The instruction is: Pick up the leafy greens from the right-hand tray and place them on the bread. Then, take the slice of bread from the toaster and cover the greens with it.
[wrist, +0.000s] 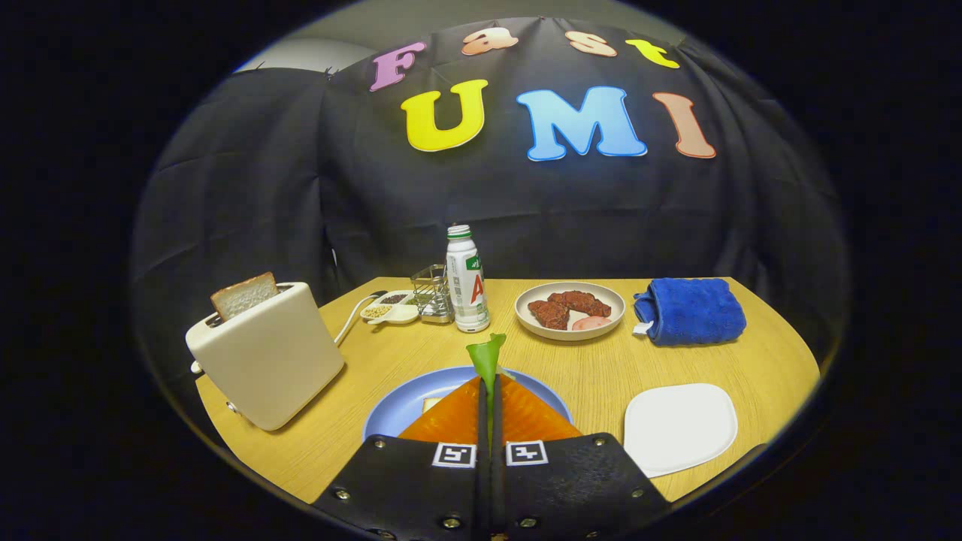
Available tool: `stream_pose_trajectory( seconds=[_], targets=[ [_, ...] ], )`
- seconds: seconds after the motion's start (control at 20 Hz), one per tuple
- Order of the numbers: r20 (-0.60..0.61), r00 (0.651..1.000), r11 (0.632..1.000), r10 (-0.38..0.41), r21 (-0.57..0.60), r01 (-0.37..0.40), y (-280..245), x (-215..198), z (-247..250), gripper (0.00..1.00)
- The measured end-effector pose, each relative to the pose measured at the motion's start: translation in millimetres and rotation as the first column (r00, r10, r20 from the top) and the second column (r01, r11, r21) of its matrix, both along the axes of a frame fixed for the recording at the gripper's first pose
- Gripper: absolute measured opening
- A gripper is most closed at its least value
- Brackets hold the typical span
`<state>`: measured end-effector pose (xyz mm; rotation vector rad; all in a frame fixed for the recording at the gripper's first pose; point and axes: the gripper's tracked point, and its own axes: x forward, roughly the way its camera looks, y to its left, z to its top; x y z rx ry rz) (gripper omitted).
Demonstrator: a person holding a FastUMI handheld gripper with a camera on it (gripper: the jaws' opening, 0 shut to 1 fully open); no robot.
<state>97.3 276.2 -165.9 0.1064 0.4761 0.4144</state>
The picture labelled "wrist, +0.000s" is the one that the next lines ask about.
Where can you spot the blue round plate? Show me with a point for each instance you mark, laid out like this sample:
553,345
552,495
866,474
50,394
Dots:
398,406

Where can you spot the white divided condiment dish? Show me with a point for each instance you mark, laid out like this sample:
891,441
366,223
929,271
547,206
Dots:
391,312

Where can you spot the brown meat piece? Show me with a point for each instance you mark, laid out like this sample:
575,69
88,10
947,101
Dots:
582,303
550,314

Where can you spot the pale bread slice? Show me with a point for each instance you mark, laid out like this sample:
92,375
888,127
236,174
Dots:
432,405

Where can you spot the beige round plate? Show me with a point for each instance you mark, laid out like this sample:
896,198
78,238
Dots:
609,300

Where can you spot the cream white toaster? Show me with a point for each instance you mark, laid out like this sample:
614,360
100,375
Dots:
270,361

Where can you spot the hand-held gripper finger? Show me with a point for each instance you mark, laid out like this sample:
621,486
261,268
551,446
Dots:
498,496
482,488

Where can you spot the green lettuce leaf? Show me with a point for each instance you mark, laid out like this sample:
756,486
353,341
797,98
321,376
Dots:
485,357

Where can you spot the pink ham slice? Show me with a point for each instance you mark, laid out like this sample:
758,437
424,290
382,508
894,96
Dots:
592,323

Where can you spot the white square plate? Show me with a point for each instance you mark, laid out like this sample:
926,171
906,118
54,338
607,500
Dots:
680,428

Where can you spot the white plastic bottle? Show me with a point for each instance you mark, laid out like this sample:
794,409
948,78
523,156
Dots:
466,285

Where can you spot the toasted bread slice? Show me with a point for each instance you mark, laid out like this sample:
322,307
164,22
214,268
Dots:
244,295

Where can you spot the black backdrop cloth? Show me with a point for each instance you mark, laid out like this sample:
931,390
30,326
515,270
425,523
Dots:
248,210

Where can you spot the blue folded towel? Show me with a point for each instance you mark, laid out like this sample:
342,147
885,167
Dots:
691,312

